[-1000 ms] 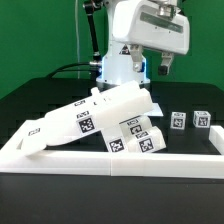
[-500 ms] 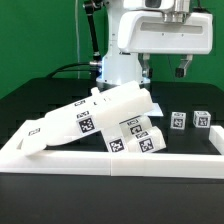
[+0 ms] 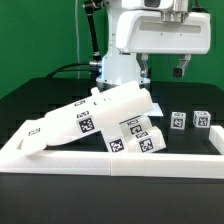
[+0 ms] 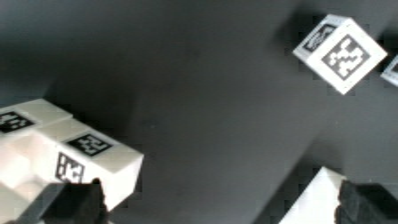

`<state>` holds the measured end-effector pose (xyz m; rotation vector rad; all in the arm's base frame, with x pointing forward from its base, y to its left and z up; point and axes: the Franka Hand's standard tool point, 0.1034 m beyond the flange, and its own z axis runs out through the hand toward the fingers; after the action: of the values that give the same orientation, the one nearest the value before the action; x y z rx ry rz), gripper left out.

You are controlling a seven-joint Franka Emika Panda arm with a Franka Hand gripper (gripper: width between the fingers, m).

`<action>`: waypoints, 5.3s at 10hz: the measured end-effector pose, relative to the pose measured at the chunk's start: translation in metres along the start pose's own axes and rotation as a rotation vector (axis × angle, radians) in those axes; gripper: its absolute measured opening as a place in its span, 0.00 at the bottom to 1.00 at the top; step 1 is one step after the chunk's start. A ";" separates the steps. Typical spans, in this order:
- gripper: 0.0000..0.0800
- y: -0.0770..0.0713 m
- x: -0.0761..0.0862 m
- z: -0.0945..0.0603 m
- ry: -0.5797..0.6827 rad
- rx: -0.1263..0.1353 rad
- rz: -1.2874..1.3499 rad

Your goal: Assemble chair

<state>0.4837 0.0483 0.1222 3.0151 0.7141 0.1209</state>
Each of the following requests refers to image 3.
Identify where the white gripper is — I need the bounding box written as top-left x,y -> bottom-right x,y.
116,10 -> 211,78

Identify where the small tagged white cube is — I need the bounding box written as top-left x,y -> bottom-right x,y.
193,111 -> 211,128
170,112 -> 186,130

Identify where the white chair back part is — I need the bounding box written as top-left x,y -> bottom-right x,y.
21,81 -> 152,155

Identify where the white chair seat part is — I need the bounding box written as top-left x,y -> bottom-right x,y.
102,115 -> 152,153

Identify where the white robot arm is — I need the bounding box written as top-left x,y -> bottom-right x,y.
97,0 -> 211,85

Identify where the white sheet with tags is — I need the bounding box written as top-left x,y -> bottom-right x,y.
146,103 -> 163,117

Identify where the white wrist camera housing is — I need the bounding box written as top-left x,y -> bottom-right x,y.
122,0 -> 188,11

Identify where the white U-shaped border frame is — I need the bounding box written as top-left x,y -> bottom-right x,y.
0,120 -> 224,179

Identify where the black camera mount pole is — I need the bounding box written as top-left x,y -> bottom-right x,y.
83,0 -> 101,61

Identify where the black cable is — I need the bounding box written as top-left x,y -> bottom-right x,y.
45,61 -> 101,80

